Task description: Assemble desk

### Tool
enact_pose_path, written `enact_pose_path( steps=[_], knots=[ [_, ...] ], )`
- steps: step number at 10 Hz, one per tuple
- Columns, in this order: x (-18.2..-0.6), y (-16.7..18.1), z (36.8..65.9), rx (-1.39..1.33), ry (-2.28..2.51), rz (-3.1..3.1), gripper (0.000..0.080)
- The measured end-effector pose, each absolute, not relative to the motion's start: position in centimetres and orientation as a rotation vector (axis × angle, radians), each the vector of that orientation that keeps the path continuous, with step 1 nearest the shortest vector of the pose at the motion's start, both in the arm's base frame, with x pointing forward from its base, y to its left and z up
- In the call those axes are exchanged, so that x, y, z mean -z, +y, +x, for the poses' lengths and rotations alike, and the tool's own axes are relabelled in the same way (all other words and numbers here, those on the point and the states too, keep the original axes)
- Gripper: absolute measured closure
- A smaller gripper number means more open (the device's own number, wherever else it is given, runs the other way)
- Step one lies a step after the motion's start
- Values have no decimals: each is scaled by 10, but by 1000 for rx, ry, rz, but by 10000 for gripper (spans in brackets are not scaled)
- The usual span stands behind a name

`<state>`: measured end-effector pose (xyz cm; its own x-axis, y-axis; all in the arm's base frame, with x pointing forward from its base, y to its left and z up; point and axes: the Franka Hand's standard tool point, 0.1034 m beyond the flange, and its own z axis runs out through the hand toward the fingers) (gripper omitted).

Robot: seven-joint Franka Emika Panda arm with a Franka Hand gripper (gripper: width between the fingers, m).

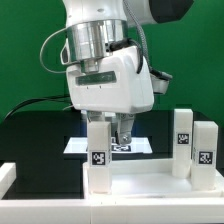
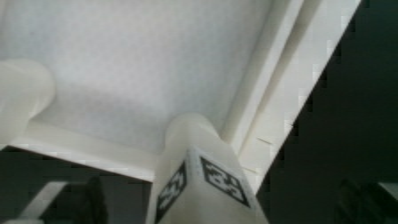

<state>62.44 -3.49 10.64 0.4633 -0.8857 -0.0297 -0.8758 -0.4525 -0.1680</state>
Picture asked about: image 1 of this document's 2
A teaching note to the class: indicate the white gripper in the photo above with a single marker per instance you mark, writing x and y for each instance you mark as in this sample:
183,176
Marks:
116,87

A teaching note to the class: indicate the white desk top tray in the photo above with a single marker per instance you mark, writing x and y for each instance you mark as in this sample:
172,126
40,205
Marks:
150,178

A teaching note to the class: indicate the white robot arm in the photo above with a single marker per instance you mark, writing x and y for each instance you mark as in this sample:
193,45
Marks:
106,55

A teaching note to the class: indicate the fiducial marker sheet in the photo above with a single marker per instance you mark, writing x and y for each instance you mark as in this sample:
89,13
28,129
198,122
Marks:
78,145

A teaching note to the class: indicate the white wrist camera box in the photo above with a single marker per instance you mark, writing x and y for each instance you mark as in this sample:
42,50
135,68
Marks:
160,81

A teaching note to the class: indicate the white front rail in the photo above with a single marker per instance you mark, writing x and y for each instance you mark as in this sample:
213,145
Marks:
148,211

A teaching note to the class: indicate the white left rail block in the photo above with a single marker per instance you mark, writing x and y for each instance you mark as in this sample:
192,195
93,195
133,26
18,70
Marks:
7,177

